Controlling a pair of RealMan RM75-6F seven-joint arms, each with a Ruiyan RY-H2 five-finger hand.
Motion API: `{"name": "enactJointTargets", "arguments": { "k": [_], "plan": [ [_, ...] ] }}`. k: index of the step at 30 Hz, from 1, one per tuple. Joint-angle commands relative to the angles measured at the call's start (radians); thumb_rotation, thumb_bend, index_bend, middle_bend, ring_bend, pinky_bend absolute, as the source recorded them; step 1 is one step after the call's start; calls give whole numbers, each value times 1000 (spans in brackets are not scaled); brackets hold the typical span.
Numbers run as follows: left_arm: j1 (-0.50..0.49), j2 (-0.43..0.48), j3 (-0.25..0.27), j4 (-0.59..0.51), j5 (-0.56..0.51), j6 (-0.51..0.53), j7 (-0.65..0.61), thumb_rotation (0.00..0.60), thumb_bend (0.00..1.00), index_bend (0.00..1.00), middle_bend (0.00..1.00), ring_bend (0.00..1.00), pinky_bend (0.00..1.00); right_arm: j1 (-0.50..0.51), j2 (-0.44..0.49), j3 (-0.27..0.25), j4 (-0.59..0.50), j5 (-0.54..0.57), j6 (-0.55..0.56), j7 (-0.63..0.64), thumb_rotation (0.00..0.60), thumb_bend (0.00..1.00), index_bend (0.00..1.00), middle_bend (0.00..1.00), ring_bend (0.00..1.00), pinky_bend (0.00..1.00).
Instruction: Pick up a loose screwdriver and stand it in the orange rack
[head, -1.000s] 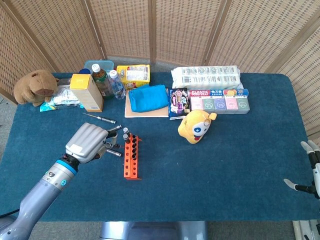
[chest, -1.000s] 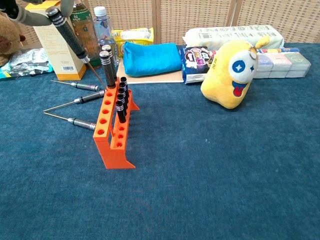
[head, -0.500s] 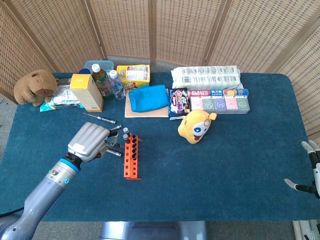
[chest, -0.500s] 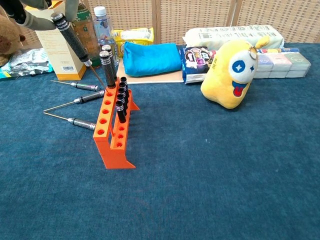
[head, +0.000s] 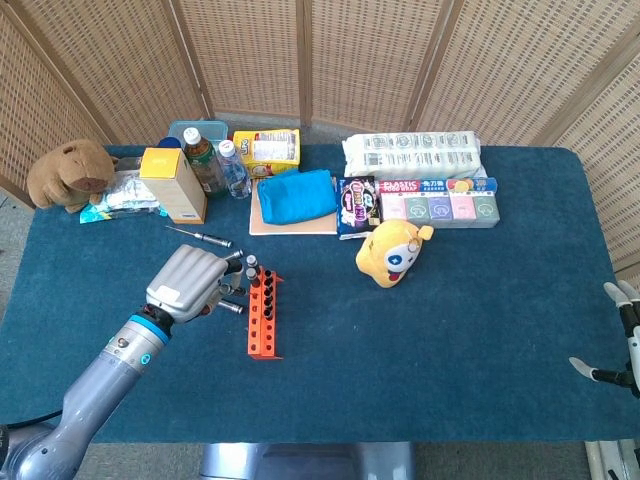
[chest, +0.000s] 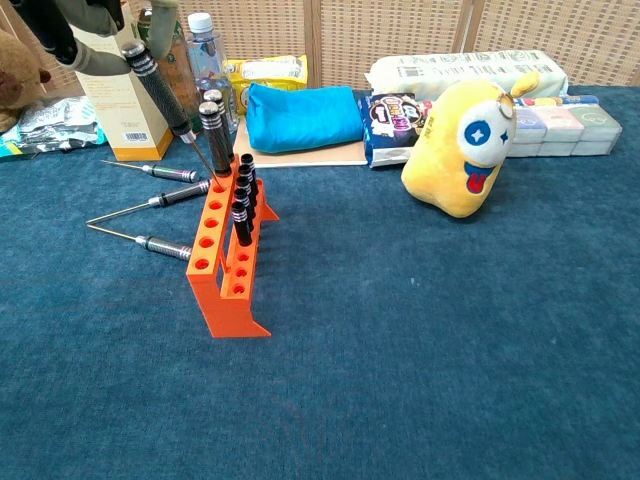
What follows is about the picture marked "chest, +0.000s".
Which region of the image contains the tall yellow carton box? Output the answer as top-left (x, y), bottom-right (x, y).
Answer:
top-left (74, 4), bottom-right (174, 162)

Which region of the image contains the silver foil wipes pack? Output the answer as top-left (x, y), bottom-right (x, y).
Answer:
top-left (0, 95), bottom-right (109, 160)

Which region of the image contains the dark blue printed packet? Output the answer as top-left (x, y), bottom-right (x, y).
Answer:
top-left (357, 92), bottom-right (434, 170)

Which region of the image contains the blue felt table cover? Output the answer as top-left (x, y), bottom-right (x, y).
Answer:
top-left (0, 84), bottom-right (640, 480)

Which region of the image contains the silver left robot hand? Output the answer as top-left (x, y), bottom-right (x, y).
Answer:
top-left (9, 0), bottom-right (181, 76)

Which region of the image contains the blue folded cloth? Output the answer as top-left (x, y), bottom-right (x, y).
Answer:
top-left (245, 82), bottom-right (365, 154)

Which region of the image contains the colourful plastic case set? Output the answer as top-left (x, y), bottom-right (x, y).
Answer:
top-left (504, 104), bottom-right (624, 157)

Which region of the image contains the green tea bottle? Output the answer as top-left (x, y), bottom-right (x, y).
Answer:
top-left (136, 7), bottom-right (204, 138)

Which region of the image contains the wicker folding screen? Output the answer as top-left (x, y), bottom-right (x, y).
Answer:
top-left (0, 0), bottom-right (640, 96)

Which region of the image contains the white paper roll pack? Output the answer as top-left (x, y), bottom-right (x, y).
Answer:
top-left (363, 48), bottom-right (571, 99)

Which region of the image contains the black handle precision screwdriver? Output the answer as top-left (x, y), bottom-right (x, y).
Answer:
top-left (85, 178), bottom-right (212, 223)

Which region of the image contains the orange tool rack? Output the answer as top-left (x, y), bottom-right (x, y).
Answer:
top-left (185, 153), bottom-right (280, 340)

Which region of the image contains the brown capybara plush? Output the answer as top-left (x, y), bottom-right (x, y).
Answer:
top-left (0, 28), bottom-right (53, 134)

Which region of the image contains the dark grey precision screwdriver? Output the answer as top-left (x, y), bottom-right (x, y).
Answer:
top-left (101, 159), bottom-right (199, 182)

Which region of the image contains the clear water bottle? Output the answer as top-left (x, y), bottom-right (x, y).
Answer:
top-left (186, 12), bottom-right (239, 134)

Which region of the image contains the knurled handle precision screwdriver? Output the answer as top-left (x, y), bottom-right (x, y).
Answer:
top-left (121, 42), bottom-right (224, 189)
top-left (85, 223), bottom-right (194, 263)

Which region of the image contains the yellow plush toy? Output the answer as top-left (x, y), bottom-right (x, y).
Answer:
top-left (400, 69), bottom-right (542, 220)

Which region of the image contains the beige flat board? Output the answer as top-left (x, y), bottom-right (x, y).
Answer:
top-left (232, 117), bottom-right (370, 169)

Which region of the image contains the large silver-capped screwdriver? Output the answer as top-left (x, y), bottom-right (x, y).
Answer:
top-left (202, 89), bottom-right (236, 156)
top-left (198, 101), bottom-right (234, 177)

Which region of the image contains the plastic food wrap box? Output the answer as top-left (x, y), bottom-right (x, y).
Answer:
top-left (514, 93), bottom-right (601, 109)

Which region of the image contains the yellow snack bag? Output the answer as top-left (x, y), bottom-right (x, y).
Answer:
top-left (222, 54), bottom-right (309, 116)

